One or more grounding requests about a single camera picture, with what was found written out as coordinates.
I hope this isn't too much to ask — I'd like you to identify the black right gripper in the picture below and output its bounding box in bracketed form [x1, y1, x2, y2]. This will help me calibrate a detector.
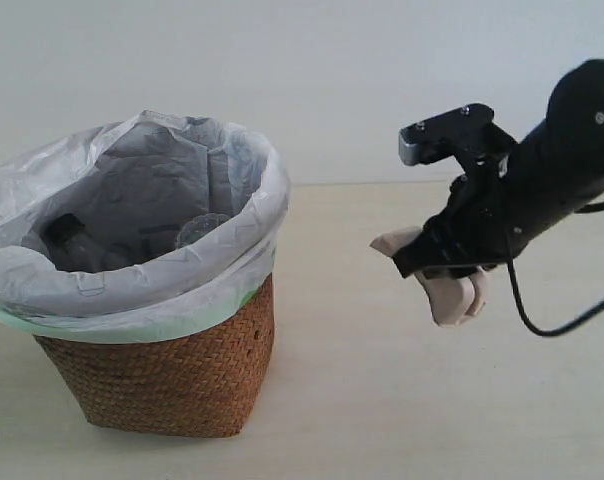
[392, 124, 520, 278]

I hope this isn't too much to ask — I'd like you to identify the brown paper cup carrier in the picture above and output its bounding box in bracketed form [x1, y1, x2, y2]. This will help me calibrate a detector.
[370, 226, 489, 327]

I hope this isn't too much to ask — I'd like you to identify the green label water bottle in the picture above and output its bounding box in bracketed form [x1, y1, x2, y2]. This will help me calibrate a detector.
[174, 212, 230, 249]

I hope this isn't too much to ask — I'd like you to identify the red label soda bottle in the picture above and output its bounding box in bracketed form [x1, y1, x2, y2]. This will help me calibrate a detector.
[43, 214, 130, 273]

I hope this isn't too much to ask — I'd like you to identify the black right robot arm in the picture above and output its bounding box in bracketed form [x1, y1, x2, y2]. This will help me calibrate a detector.
[392, 59, 604, 277]

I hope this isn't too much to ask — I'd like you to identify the woven wicker basket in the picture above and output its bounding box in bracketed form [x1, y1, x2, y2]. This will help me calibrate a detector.
[35, 278, 275, 438]

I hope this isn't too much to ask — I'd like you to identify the green and white plastic liner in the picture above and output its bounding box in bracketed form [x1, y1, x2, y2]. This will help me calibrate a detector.
[0, 234, 277, 344]

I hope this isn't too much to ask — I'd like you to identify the white plastic bin liner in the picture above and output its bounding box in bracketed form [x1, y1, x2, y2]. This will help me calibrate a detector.
[0, 111, 290, 318]

